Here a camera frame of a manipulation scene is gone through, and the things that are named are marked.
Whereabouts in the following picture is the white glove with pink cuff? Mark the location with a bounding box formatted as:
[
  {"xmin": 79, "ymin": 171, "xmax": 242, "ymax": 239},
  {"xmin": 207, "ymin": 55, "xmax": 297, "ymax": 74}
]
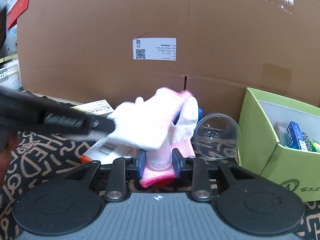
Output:
[{"xmin": 155, "ymin": 87, "xmax": 198, "ymax": 143}]

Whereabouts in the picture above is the pink mesh cloth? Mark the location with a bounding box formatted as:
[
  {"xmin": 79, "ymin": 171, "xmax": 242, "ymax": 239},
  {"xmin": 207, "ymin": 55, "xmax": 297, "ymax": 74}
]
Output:
[{"xmin": 139, "ymin": 140, "xmax": 196, "ymax": 188}]

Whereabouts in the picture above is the small translucent plastic cup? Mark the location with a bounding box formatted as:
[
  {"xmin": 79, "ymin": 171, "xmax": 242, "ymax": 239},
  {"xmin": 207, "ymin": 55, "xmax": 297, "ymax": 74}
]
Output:
[{"xmin": 146, "ymin": 140, "xmax": 173, "ymax": 171}]

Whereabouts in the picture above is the large labelled cardboard box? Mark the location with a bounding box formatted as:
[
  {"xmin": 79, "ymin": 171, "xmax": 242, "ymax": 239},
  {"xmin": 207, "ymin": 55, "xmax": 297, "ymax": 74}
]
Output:
[{"xmin": 16, "ymin": 0, "xmax": 320, "ymax": 124}]

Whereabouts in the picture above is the light green shoe box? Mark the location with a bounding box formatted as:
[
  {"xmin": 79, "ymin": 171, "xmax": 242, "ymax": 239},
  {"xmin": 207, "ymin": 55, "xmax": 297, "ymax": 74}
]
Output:
[{"xmin": 237, "ymin": 87, "xmax": 320, "ymax": 202}]

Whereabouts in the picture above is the white and orange box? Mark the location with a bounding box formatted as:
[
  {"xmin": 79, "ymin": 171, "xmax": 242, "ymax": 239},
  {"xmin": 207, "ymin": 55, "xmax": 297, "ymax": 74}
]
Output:
[{"xmin": 80, "ymin": 137, "xmax": 141, "ymax": 165}]

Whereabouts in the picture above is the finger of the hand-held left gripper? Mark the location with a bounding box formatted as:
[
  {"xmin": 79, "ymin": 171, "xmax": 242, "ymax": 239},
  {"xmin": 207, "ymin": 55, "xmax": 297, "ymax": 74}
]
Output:
[{"xmin": 0, "ymin": 87, "xmax": 115, "ymax": 140}]

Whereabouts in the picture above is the clear plastic cup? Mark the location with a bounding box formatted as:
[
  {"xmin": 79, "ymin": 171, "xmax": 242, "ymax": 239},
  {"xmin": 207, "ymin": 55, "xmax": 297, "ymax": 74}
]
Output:
[{"xmin": 194, "ymin": 112, "xmax": 241, "ymax": 160}]

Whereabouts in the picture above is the steel wool scrubber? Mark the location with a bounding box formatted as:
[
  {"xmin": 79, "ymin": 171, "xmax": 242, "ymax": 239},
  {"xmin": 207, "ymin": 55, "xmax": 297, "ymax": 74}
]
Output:
[{"xmin": 299, "ymin": 131, "xmax": 312, "ymax": 151}]

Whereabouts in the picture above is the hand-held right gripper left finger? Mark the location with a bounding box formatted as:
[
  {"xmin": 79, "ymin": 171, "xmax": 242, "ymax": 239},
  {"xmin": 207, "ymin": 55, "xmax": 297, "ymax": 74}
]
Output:
[{"xmin": 64, "ymin": 150, "xmax": 147, "ymax": 202}]

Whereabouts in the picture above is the tall blue box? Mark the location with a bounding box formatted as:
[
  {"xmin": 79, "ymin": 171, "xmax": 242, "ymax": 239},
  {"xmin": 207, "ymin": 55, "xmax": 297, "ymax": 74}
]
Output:
[{"xmin": 286, "ymin": 121, "xmax": 305, "ymax": 149}]

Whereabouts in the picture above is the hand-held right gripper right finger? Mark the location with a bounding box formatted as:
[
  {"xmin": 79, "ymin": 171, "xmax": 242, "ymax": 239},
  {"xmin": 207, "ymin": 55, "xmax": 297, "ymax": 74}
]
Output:
[{"xmin": 172, "ymin": 148, "xmax": 253, "ymax": 202}]

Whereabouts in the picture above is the red wall calendar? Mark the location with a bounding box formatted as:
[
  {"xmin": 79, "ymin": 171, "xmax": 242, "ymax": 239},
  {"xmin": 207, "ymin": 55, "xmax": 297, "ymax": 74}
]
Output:
[{"xmin": 6, "ymin": 0, "xmax": 34, "ymax": 29}]

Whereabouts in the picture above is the black letter-patterned mat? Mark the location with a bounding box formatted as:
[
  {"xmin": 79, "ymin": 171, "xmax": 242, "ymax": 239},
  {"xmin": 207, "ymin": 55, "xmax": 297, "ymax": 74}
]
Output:
[{"xmin": 0, "ymin": 127, "xmax": 320, "ymax": 240}]

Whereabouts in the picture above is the white shipping label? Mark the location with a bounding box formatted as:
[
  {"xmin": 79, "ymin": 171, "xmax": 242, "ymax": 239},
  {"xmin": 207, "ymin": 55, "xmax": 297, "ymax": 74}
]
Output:
[{"xmin": 132, "ymin": 38, "xmax": 177, "ymax": 61}]

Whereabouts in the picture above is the white perforated metal rack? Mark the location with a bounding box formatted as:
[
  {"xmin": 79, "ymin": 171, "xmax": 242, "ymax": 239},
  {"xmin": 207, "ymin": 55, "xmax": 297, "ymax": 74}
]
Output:
[{"xmin": 0, "ymin": 27, "xmax": 22, "ymax": 88}]

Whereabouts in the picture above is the yellow and white box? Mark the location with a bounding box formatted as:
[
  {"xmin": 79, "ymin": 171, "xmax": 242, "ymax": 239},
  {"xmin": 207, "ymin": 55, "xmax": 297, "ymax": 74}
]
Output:
[{"xmin": 70, "ymin": 99, "xmax": 115, "ymax": 117}]

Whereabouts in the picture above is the white knit glove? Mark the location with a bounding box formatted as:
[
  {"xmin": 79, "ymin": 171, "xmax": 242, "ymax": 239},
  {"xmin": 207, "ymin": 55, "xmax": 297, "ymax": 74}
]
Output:
[{"xmin": 107, "ymin": 96, "xmax": 174, "ymax": 152}]

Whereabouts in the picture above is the green snack packet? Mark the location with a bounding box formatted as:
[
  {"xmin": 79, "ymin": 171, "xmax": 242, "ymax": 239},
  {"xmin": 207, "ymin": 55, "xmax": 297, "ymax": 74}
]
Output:
[{"xmin": 309, "ymin": 137, "xmax": 320, "ymax": 153}]

